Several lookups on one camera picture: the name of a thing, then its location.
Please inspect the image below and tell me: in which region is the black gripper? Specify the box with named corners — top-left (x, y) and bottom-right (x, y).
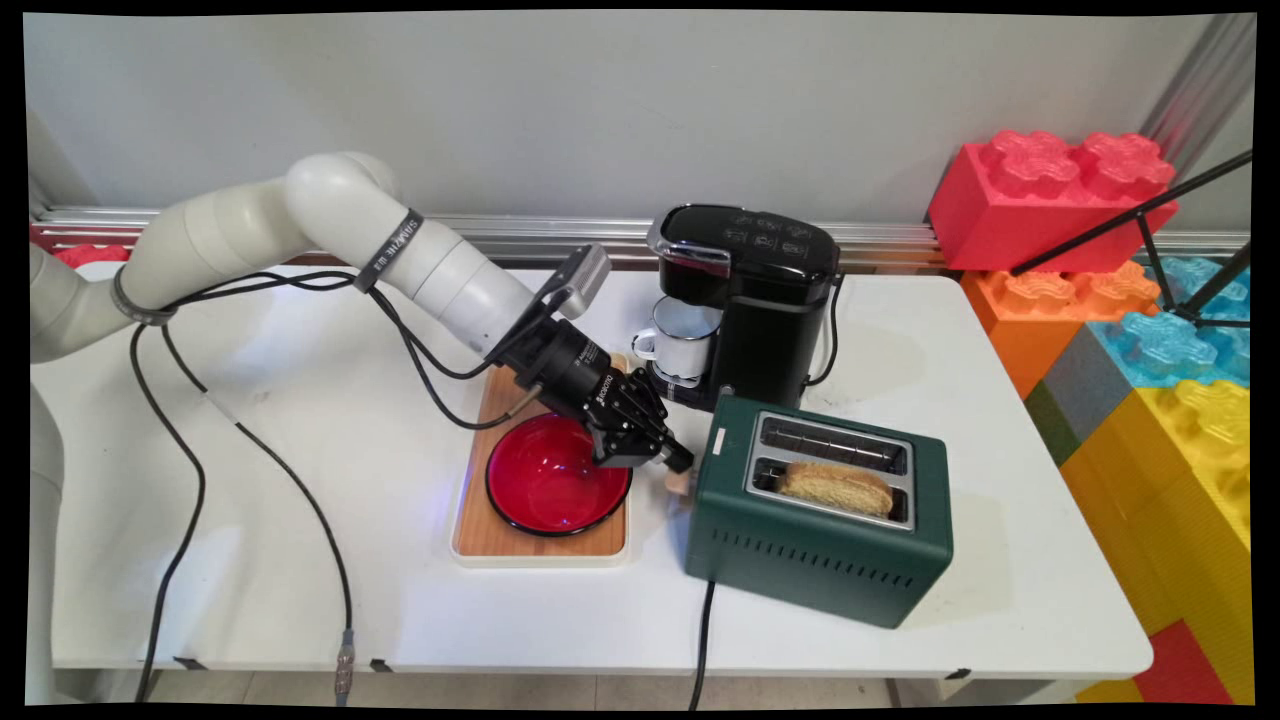
top-left (485, 314), bottom-right (697, 475)

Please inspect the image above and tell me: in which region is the white enamel mug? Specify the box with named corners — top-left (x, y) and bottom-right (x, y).
top-left (631, 296), bottom-right (724, 389)

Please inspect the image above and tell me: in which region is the red bowl with black rim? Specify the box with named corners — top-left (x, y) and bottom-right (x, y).
top-left (485, 412), bottom-right (633, 538)

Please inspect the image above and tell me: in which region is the black coffee machine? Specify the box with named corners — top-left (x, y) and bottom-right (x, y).
top-left (645, 203), bottom-right (842, 413)

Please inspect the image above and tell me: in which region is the wooden serving tray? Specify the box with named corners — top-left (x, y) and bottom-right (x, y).
top-left (450, 358), bottom-right (632, 569)

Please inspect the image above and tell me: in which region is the toast bread slice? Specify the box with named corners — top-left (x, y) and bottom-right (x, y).
top-left (776, 461), bottom-right (897, 519)

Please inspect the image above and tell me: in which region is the green toaster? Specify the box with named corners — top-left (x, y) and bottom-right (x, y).
top-left (684, 394), bottom-right (955, 630)

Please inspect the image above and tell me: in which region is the big orange toy block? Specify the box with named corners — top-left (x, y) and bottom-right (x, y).
top-left (960, 260), bottom-right (1162, 401)

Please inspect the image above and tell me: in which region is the big red toy block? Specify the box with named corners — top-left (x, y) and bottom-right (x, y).
top-left (927, 129), bottom-right (1180, 275)

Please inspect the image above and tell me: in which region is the big blue toy block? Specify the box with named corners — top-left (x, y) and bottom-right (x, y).
top-left (1087, 255), bottom-right (1252, 390)

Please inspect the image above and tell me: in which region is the big yellow toy block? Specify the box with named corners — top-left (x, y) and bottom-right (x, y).
top-left (1060, 378), bottom-right (1254, 703)

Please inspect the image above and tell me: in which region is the black tripod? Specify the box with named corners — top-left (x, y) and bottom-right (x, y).
top-left (1010, 148), bottom-right (1254, 330)

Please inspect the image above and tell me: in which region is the small red toy block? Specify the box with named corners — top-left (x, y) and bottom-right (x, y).
top-left (50, 243), bottom-right (133, 270)

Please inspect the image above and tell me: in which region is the flat red toy block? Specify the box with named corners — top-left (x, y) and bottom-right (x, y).
top-left (1132, 619), bottom-right (1237, 706)

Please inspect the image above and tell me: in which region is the vertical aluminium profile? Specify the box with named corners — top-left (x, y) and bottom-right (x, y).
top-left (1140, 14), bottom-right (1257, 183)

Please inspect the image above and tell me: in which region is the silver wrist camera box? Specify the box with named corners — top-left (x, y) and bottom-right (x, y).
top-left (528, 243), bottom-right (613, 327)

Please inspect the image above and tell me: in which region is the black coffee machine cable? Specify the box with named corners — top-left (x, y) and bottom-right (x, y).
top-left (806, 272), bottom-right (847, 388)

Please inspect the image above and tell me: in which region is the black toaster power cable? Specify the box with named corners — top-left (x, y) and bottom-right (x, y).
top-left (688, 577), bottom-right (717, 711)

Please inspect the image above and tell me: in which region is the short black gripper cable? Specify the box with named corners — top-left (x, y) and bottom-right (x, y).
top-left (170, 268), bottom-right (547, 433)

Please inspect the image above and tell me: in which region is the horizontal aluminium rail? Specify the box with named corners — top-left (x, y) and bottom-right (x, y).
top-left (35, 207), bottom-right (1251, 274)

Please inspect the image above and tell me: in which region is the printed grey velcro strap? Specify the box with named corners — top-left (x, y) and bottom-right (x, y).
top-left (352, 209), bottom-right (425, 294)

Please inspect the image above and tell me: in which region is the black cable with metal connector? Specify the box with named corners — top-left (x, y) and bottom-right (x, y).
top-left (158, 318), bottom-right (358, 707)

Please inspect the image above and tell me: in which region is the plain black robot cable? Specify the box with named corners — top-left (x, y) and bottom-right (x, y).
top-left (128, 320), bottom-right (208, 703)

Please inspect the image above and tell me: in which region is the plain grey cable strap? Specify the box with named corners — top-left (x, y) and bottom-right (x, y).
top-left (111, 264), bottom-right (180, 328)

